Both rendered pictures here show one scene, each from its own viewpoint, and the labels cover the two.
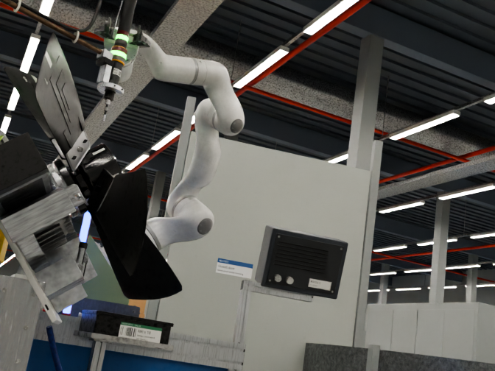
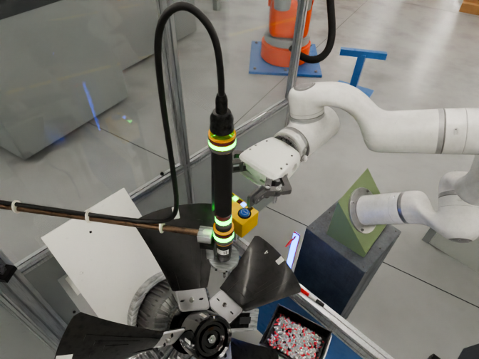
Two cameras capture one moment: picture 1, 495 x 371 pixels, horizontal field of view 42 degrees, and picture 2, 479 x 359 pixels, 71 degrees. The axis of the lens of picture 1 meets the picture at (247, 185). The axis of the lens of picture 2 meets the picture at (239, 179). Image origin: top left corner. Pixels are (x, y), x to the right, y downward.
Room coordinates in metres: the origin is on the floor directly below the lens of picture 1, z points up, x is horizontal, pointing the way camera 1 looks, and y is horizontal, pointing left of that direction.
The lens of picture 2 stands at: (1.39, 0.05, 2.13)
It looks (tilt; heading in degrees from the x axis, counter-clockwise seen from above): 45 degrees down; 53
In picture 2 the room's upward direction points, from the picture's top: 2 degrees clockwise
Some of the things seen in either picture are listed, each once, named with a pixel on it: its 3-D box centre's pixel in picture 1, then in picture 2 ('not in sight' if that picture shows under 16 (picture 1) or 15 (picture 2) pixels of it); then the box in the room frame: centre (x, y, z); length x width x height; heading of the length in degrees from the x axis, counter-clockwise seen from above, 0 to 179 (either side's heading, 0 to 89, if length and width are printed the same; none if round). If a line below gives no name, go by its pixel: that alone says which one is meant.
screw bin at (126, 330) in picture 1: (124, 329); (294, 340); (1.83, 0.27, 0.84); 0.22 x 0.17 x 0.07; 116
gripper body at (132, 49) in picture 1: (121, 44); (271, 160); (1.75, 0.43, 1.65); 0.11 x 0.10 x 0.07; 11
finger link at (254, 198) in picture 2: (142, 35); (264, 196); (1.68, 0.36, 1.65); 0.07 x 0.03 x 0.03; 11
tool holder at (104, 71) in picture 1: (110, 73); (219, 246); (1.60, 0.41, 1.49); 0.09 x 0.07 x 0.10; 136
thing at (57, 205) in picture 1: (37, 213); not in sight; (1.26, 0.40, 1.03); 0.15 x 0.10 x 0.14; 101
